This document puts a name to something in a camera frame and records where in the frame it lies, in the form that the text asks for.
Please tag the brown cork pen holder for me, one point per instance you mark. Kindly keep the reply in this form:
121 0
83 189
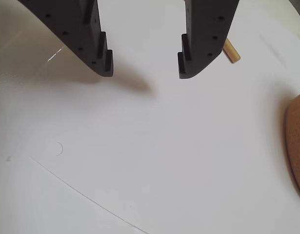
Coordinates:
298 146

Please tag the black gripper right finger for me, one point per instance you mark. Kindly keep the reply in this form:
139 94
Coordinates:
203 31

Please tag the tan pen with black print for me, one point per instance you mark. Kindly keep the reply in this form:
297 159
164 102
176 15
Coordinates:
231 52

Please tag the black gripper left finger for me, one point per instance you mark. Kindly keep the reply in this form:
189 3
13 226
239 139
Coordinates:
74 26

